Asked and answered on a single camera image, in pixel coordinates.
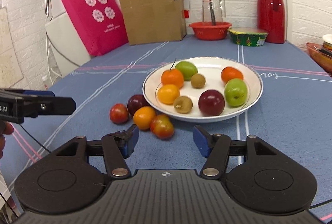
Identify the small orange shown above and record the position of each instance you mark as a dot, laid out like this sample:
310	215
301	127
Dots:
144	118

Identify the green mango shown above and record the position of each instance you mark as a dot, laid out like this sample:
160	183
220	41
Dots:
187	69

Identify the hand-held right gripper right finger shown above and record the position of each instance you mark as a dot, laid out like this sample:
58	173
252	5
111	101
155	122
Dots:
201	141

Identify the orange with stem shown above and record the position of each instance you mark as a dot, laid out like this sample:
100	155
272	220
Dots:
172	78

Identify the brown kiwi front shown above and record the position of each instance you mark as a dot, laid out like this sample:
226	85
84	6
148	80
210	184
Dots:
183	104

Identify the orange tray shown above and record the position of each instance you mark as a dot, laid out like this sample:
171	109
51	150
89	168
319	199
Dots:
319	58

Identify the green patterned bowl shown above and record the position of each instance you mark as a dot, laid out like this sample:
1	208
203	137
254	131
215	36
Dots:
246	38

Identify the red-yellow apple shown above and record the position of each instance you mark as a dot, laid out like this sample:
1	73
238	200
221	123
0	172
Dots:
162	126

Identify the large orange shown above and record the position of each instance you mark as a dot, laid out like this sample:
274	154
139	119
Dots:
232	75

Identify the white plate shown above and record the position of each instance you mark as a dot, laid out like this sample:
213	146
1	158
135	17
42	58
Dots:
212	84

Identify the pink tote bag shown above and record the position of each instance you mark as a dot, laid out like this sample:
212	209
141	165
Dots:
90	27

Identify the red plastic basket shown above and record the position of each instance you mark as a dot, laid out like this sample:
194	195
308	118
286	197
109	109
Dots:
210	32

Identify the dark stirring stick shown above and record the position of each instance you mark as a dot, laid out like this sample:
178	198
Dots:
211	6

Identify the red apple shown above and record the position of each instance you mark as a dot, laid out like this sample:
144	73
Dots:
119	113

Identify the blue striped tablecloth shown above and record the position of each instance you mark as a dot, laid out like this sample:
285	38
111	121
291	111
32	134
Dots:
285	110

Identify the red thermos jug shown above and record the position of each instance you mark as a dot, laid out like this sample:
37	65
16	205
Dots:
271	14

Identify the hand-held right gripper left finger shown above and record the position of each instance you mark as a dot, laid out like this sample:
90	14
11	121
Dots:
131	141

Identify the dark red plum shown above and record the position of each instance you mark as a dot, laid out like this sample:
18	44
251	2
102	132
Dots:
211	103
136	104

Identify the green apple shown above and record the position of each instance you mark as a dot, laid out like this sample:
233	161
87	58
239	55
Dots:
235	92

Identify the glass pitcher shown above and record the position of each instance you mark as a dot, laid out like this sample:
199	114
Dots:
220	10

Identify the brown kiwi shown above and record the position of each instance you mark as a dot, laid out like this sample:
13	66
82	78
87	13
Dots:
183	104
198	81

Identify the person's left hand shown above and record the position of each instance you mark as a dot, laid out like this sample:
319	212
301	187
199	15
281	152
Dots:
5	128

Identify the yellow citrus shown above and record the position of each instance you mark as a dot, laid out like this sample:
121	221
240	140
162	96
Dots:
168	93

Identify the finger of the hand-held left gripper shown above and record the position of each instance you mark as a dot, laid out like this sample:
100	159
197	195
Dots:
54	106
36	93

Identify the white appliance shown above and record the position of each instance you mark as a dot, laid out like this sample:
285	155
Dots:
64	45

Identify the cardboard box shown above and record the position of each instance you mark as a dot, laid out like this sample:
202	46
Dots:
150	16

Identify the brown kiwi back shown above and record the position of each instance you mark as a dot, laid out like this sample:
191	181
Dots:
198	81

